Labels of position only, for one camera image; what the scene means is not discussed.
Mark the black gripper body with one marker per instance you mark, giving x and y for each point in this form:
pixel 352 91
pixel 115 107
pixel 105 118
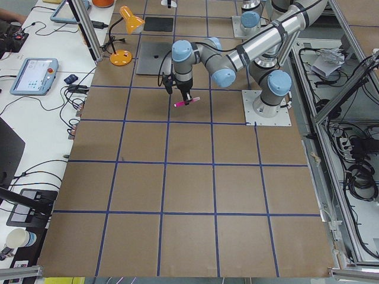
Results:
pixel 183 87

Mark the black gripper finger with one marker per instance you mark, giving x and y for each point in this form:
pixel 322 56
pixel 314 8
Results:
pixel 186 98

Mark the pink pen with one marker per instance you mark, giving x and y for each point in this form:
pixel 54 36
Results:
pixel 181 103

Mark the white computer mouse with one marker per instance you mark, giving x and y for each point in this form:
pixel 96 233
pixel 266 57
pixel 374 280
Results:
pixel 168 3

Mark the black mousepad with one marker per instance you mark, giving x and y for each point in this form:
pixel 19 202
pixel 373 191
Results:
pixel 162 24

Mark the grey closed laptop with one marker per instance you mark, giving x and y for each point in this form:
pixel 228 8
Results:
pixel 151 55

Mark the black power adapter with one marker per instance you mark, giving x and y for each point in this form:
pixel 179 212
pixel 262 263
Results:
pixel 99 25

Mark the small blue device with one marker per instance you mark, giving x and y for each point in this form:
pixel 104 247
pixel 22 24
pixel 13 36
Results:
pixel 70 79

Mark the orange bucket with grey lid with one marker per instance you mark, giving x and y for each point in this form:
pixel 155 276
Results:
pixel 103 3

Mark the blue teach pendant near lamp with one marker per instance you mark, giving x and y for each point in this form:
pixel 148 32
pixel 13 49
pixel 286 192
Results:
pixel 35 77

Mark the black monitor stand base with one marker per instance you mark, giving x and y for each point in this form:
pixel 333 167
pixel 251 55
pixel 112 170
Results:
pixel 32 207

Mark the white paper cup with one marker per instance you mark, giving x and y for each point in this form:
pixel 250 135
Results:
pixel 20 238

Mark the aluminium frame post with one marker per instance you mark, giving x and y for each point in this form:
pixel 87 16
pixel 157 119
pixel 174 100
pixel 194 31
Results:
pixel 85 25

